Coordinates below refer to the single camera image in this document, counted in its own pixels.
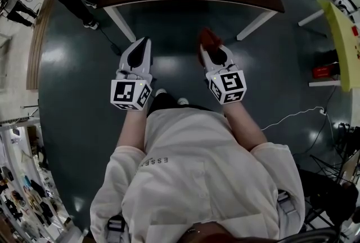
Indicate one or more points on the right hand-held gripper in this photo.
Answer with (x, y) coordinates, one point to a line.
(229, 85)

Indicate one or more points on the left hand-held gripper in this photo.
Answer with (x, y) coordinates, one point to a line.
(126, 92)

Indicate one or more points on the red cloth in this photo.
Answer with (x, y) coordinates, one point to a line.
(209, 38)

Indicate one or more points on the person's left forearm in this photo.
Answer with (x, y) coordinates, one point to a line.
(132, 129)

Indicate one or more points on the person's right forearm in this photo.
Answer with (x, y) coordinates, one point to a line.
(244, 126)

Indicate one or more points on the person's left white shoe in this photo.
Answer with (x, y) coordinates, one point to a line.
(161, 92)

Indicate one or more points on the person's white shoe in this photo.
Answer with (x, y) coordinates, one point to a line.
(161, 92)
(183, 101)

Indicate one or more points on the person's black trousers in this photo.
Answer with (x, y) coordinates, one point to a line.
(163, 102)

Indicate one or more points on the person's right white shoe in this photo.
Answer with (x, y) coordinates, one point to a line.
(183, 101)

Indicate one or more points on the red box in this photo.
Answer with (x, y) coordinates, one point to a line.
(323, 71)

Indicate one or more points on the person's white shirt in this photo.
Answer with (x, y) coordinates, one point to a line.
(197, 180)

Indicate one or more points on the yellow-green table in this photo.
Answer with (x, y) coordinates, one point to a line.
(343, 47)

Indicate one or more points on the small red item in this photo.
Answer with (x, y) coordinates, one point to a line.
(355, 30)

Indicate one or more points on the black tripod stand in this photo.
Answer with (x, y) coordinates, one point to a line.
(332, 166)

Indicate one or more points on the metal shelf rack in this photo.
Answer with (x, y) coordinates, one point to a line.
(25, 180)

